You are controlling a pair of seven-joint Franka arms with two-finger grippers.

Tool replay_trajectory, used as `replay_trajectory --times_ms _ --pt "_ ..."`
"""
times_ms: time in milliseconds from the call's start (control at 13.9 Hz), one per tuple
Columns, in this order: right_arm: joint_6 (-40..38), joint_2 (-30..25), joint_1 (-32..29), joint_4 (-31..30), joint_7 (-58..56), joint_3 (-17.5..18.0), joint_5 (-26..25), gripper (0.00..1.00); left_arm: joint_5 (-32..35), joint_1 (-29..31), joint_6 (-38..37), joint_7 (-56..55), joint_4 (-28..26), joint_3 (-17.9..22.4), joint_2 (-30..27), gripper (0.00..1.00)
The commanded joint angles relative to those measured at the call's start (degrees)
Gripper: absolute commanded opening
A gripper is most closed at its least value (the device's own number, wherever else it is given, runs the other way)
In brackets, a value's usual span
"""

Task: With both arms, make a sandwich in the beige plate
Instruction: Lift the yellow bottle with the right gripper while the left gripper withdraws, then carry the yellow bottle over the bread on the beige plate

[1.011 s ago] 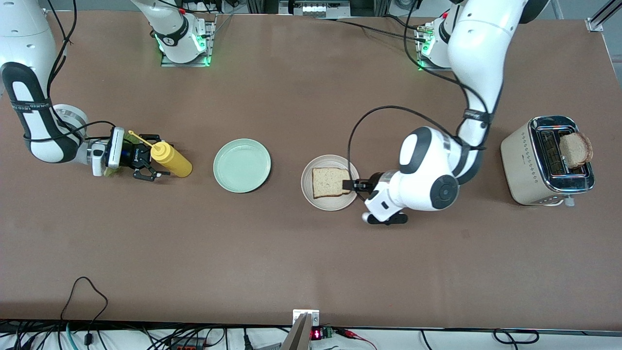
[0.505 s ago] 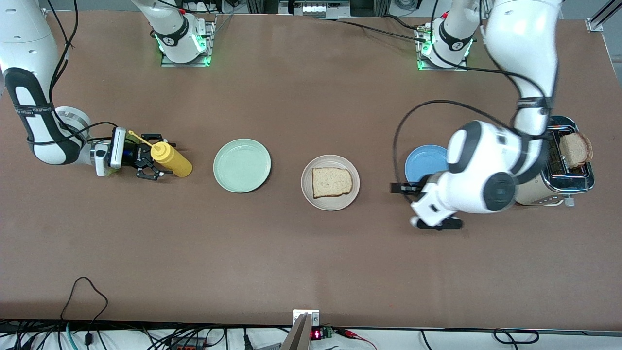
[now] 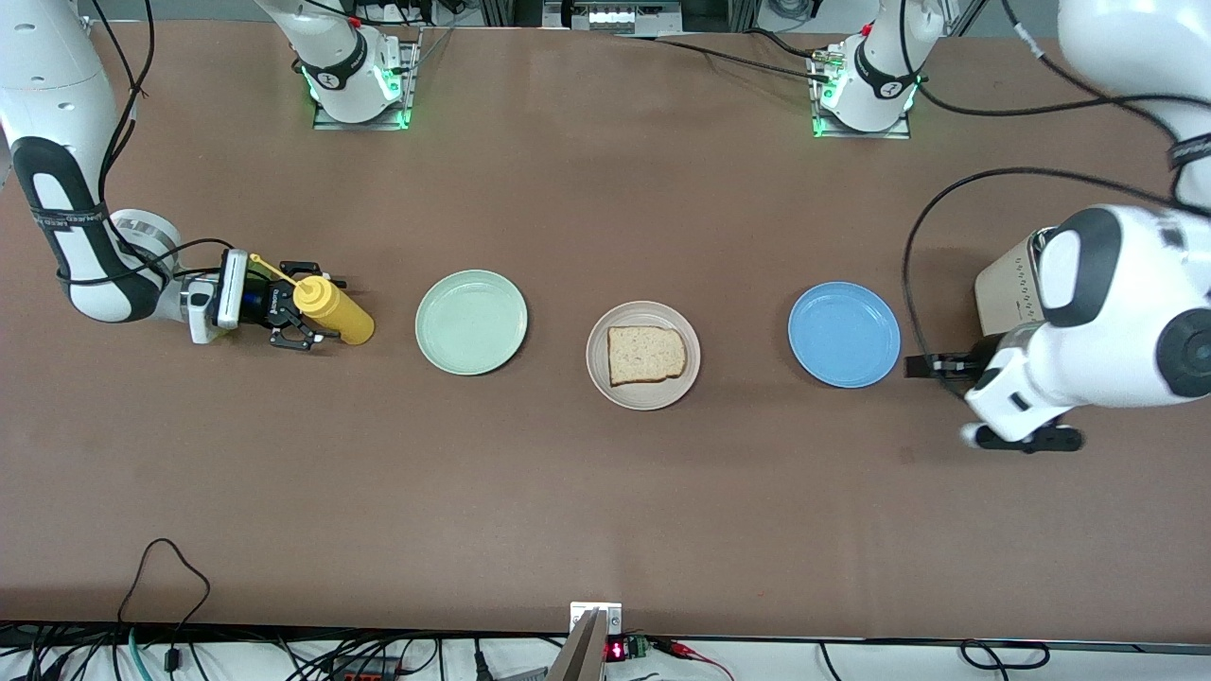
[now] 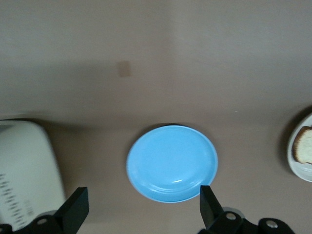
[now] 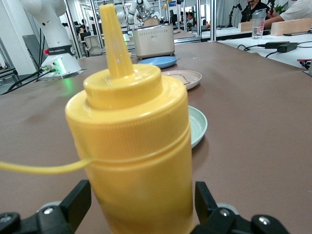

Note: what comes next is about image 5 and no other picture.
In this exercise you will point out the blue plate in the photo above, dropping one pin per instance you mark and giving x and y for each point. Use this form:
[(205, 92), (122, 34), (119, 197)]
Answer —
[(158, 62)]

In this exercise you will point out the person in white shirt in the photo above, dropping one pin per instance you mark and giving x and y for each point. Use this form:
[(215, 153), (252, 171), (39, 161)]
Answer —
[(292, 12)]

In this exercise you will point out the black power adapter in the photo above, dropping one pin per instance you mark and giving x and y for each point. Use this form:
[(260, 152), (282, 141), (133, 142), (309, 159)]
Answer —
[(282, 46)]

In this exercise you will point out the clear water bottle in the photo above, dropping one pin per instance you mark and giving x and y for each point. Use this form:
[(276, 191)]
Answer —
[(259, 24)]

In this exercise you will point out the pale green plate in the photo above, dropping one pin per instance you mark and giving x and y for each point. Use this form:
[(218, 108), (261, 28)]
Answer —
[(197, 126)]

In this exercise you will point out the light wooden box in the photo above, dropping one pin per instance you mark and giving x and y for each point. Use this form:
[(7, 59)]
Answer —
[(292, 26)]

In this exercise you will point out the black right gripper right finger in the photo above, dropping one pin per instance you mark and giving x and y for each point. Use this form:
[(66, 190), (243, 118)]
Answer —
[(207, 207)]

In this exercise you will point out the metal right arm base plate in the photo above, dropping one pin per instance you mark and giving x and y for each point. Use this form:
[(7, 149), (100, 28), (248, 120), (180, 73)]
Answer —
[(73, 74)]

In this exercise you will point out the white office chair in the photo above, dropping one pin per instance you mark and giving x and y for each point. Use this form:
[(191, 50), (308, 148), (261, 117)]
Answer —
[(92, 45)]

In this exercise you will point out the brown bread slice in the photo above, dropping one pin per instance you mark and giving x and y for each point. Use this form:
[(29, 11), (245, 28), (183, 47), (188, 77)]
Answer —
[(181, 79), (151, 22)]

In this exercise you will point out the white side table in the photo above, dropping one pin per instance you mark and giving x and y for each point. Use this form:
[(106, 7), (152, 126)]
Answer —
[(287, 58)]

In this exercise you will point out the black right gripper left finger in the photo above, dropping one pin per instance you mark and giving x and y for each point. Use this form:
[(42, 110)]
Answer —
[(75, 202)]

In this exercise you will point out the cream chrome toaster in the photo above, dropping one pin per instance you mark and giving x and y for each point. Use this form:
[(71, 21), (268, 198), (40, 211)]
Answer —
[(156, 41)]

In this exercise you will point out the person in black shirt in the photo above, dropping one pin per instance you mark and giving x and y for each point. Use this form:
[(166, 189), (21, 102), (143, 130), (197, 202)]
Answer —
[(251, 12)]

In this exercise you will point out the yellow squeeze bottle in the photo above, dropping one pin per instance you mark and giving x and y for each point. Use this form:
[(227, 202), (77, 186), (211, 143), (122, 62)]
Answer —
[(136, 146)]

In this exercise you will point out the beige plate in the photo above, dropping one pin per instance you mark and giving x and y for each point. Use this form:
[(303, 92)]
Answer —
[(192, 76)]

